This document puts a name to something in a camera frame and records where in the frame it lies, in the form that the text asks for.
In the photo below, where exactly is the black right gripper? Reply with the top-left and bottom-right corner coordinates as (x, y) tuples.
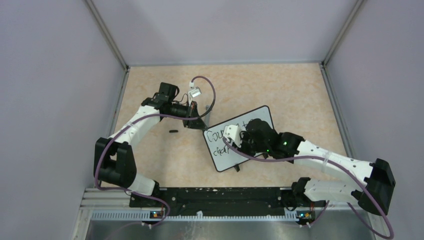
(232, 130), (270, 158)

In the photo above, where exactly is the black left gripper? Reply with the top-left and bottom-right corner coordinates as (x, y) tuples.
(168, 100), (208, 131)

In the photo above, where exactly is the white board with black frame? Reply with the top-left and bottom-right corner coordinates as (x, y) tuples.
(203, 105), (274, 172)

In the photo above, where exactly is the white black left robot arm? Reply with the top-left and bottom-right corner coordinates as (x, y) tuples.
(93, 82), (207, 207)

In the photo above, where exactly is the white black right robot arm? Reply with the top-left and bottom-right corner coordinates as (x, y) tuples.
(223, 118), (396, 216)

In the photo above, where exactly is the grey plastic block rod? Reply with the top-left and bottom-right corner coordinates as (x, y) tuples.
(203, 105), (212, 127)

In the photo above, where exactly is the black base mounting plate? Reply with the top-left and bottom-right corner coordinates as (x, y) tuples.
(129, 187), (326, 217)

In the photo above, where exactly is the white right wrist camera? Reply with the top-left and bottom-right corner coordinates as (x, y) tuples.
(223, 125), (242, 148)

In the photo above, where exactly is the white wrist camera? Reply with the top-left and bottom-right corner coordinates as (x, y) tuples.
(187, 81), (202, 105)
(223, 125), (242, 148)

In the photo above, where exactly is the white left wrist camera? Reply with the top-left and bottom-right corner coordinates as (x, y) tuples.
(187, 81), (202, 105)

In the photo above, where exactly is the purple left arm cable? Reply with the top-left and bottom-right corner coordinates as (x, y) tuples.
(94, 75), (217, 229)

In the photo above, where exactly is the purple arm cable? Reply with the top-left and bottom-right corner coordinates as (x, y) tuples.
(221, 136), (396, 240)
(94, 75), (217, 229)

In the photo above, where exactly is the white cable duct strip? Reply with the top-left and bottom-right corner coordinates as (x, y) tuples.
(91, 210), (299, 222)

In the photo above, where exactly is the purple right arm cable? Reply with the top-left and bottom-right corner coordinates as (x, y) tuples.
(221, 136), (396, 240)

